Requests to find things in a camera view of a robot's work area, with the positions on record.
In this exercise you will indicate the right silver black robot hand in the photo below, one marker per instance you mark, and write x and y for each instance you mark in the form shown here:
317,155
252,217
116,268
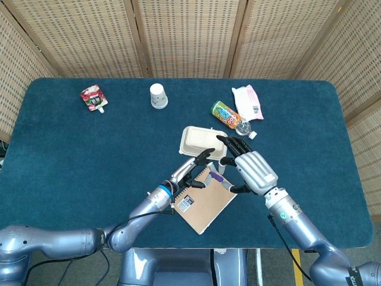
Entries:
256,171

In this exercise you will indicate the kraft spiral notebook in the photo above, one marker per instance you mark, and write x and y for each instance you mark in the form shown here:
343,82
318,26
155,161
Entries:
202,208

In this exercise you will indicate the purple cylindrical stick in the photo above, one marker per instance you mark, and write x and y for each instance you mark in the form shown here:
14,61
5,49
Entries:
218,177

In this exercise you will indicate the beige takeaway food box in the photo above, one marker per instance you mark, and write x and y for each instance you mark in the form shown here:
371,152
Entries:
196,140

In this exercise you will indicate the dark equipment beside table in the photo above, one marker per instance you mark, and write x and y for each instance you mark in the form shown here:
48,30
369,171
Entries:
2,150

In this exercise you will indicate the woven bamboo screen panel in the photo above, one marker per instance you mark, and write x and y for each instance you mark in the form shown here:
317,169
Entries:
18,74
351,59
367,149
282,35
190,35
83,35

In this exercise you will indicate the plastic bottle with orange label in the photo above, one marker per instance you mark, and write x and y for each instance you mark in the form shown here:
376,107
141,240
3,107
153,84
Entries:
226,114

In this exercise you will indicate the dark blue table mat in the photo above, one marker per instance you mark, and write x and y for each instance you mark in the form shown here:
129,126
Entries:
89,164

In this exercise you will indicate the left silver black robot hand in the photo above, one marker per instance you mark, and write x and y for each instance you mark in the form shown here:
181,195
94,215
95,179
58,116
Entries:
184,169

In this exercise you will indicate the pink white wet wipes pack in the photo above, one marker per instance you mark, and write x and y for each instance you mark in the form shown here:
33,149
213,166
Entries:
248,102

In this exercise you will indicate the red spouted snack pouch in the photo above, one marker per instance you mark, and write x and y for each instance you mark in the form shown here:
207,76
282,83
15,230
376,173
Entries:
93,98

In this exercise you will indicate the grey robot torso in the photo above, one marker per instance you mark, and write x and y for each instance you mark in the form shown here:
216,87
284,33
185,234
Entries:
178,268

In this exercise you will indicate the white paper cup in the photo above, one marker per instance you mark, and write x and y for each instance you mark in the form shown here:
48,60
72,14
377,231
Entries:
157,96

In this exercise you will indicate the yellow floor tape strip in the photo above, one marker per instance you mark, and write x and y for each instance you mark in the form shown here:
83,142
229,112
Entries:
298,280

